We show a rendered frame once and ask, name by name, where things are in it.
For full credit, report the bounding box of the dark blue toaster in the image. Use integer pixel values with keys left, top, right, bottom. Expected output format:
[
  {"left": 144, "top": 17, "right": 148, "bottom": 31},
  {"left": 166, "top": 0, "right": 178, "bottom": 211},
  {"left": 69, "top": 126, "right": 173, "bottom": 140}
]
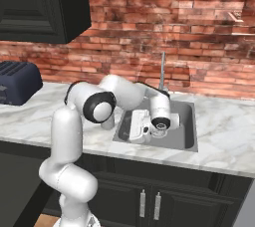
[{"left": 0, "top": 60, "right": 44, "bottom": 107}]

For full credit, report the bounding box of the grey steel sink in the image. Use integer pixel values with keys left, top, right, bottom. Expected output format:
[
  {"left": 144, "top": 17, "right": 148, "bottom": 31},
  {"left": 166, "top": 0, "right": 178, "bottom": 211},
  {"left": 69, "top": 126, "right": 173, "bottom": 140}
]
[{"left": 112, "top": 99, "right": 199, "bottom": 153}]

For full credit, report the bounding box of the black wall cupboard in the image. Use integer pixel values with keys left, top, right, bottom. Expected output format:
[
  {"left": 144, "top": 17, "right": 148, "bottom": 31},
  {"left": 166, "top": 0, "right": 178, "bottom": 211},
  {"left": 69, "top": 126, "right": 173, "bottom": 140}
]
[{"left": 0, "top": 0, "right": 93, "bottom": 45}]

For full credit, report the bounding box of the silver cupboard door handle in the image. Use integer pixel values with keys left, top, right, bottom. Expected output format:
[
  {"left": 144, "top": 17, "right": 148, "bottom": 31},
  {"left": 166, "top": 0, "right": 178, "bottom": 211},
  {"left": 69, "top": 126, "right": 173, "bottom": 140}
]
[
  {"left": 139, "top": 188, "right": 146, "bottom": 219},
  {"left": 153, "top": 191, "right": 162, "bottom": 222}
]

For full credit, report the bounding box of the dark grey base cupboard front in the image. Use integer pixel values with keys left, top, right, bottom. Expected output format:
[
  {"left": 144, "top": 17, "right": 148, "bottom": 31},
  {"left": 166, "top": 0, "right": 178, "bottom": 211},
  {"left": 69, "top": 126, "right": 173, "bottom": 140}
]
[{"left": 0, "top": 140, "right": 52, "bottom": 227}]

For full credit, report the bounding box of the black base cupboard door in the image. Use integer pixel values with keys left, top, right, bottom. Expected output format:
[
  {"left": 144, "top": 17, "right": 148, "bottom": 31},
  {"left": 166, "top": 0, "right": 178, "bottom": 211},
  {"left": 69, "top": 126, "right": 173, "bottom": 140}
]
[
  {"left": 150, "top": 179, "right": 241, "bottom": 227},
  {"left": 87, "top": 170, "right": 153, "bottom": 227}
]

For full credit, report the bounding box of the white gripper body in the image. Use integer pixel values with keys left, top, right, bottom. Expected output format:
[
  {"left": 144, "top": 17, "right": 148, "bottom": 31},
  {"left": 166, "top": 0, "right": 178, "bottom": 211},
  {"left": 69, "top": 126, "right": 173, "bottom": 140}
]
[{"left": 129, "top": 109, "right": 182, "bottom": 144}]

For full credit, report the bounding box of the grey steel tap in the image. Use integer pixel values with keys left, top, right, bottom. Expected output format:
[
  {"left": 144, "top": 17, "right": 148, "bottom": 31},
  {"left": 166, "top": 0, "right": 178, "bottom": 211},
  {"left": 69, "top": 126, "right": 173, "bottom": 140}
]
[{"left": 157, "top": 51, "right": 168, "bottom": 94}]

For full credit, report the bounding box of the pale wall shelf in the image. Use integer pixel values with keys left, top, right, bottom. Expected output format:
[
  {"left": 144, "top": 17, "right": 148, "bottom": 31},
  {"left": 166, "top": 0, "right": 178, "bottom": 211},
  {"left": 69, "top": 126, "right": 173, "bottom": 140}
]
[{"left": 227, "top": 9, "right": 255, "bottom": 37}]

